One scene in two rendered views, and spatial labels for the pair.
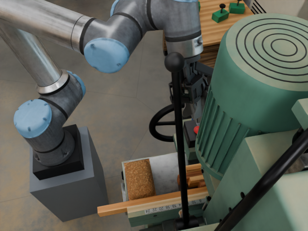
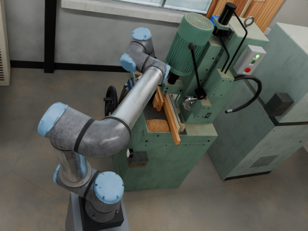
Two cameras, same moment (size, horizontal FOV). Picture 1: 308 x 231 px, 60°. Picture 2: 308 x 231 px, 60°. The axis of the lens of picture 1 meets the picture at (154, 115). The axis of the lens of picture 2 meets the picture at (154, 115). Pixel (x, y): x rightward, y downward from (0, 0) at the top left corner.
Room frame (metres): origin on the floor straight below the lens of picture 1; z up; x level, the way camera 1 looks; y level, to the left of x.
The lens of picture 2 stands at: (0.78, 1.11, 2.09)
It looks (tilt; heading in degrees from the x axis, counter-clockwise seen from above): 44 degrees down; 250
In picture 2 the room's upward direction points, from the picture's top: 24 degrees clockwise
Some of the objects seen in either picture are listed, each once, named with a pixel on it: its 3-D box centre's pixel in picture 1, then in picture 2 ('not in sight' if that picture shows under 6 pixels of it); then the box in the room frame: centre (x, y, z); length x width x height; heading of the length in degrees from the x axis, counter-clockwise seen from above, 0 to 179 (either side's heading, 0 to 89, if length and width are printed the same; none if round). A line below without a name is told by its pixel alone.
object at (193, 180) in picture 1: (217, 177); (157, 94); (0.34, -0.21, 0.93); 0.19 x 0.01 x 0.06; 101
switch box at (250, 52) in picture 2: not in sight; (249, 60); (-0.04, -0.11, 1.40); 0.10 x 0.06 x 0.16; 11
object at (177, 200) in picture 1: (222, 194); (165, 95); (0.28, -0.22, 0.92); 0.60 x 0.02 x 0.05; 101
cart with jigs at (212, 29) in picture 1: (207, 38); not in sight; (1.80, -0.44, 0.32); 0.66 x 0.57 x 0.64; 105
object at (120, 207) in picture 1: (186, 195); (166, 107); (0.28, -0.10, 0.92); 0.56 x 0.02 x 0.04; 101
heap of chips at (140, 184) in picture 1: (139, 177); (158, 123); (0.34, 0.05, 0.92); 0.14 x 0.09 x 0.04; 11
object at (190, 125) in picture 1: (203, 127); (137, 87); (0.49, -0.17, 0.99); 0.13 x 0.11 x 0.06; 101
